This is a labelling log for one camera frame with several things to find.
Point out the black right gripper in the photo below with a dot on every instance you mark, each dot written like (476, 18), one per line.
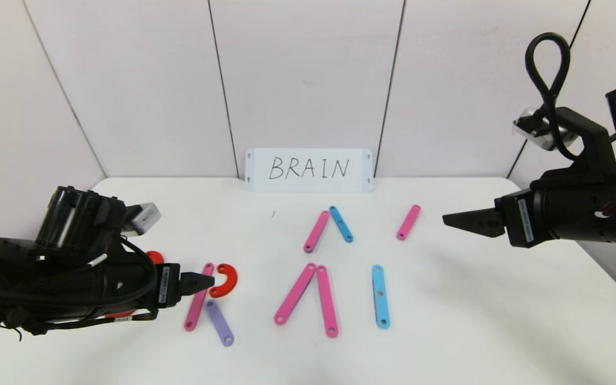
(520, 220)

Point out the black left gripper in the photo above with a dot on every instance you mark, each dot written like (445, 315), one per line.
(167, 285)

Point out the long pink plastic bar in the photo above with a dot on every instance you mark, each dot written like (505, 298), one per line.
(316, 231)
(194, 313)
(327, 302)
(294, 294)

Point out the small red curved piece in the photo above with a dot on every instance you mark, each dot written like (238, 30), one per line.
(229, 283)

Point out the short purple plastic bar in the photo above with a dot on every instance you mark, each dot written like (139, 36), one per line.
(220, 323)

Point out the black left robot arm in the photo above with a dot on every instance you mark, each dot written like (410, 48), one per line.
(46, 278)

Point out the white BRAIN word card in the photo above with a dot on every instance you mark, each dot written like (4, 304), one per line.
(308, 184)

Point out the large red curved piece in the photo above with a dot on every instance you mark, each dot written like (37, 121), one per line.
(155, 258)
(121, 314)

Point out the short pink plastic bar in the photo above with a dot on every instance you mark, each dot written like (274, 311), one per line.
(408, 222)

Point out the long blue bar orange dot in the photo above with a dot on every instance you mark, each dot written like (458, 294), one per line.
(380, 307)

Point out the short blue plastic bar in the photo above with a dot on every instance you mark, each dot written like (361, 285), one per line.
(341, 224)

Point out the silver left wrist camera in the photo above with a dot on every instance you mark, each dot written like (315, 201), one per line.
(142, 219)

